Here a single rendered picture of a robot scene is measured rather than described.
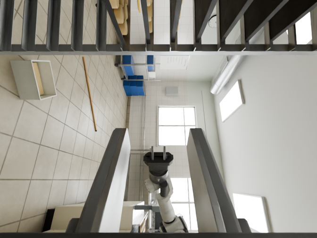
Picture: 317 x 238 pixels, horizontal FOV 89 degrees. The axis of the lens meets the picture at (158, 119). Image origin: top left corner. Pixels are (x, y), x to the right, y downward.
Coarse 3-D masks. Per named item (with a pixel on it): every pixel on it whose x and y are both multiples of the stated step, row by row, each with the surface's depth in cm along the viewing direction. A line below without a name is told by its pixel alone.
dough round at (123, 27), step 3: (120, 24) 54; (123, 24) 54; (126, 24) 57; (120, 27) 54; (123, 27) 54; (126, 27) 57; (123, 30) 55; (126, 30) 57; (123, 33) 56; (126, 33) 57
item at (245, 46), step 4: (244, 16) 59; (240, 20) 62; (244, 20) 59; (240, 24) 62; (244, 24) 59; (240, 28) 62; (244, 28) 59; (244, 32) 59; (244, 36) 59; (244, 40) 59; (244, 44) 59; (248, 44) 61; (244, 48) 59; (248, 48) 61
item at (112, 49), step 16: (16, 48) 61; (64, 48) 61; (112, 48) 61; (144, 48) 61; (160, 48) 61; (192, 48) 61; (208, 48) 61; (240, 48) 61; (256, 48) 61; (288, 48) 61; (304, 48) 61
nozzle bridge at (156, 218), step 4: (156, 204) 180; (136, 208) 165; (140, 208) 165; (144, 208) 165; (148, 208) 165; (152, 208) 156; (156, 208) 156; (152, 212) 157; (156, 212) 162; (152, 216) 156; (156, 216) 160; (160, 216) 160; (152, 220) 154; (156, 220) 159; (160, 220) 159; (152, 224) 153; (156, 224) 157; (152, 228) 152; (156, 228) 156
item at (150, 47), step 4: (152, 0) 62; (152, 4) 62; (152, 8) 62; (152, 12) 62; (152, 16) 62; (152, 20) 62; (152, 24) 62; (152, 28) 62; (152, 32) 61; (152, 36) 61; (152, 40) 61; (148, 44) 61; (152, 44) 61; (148, 48) 61; (152, 48) 61
